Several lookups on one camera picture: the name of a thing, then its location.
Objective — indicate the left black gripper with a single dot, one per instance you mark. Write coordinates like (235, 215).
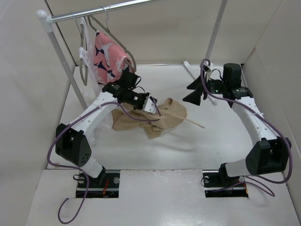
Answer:
(144, 95)

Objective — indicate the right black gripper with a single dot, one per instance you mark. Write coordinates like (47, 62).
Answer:
(194, 97)

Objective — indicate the beige t shirt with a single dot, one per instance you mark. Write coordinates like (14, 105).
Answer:
(139, 119)

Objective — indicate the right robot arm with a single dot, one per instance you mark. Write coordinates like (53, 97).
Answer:
(271, 151)

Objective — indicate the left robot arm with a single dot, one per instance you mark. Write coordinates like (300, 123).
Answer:
(72, 139)

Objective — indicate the grey hanger with pink shirt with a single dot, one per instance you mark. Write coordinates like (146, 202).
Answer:
(130, 61)

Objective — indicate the pink shark print shirt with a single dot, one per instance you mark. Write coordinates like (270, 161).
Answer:
(109, 60)

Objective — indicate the grey hanger with tank top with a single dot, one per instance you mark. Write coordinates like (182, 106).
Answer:
(83, 50)

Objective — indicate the white tank top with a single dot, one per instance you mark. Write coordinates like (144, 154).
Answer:
(91, 66)

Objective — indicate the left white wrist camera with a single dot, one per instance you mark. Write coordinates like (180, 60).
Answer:
(149, 105)

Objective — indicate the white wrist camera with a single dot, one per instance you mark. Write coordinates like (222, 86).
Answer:
(207, 72)
(149, 105)

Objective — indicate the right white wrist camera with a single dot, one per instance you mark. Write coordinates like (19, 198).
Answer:
(207, 72)

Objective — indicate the aluminium rail on right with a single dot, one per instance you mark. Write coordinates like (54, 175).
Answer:
(245, 106)

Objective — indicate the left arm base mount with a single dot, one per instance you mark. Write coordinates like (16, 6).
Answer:
(109, 188)

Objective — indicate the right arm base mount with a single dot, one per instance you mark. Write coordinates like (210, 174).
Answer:
(218, 187)

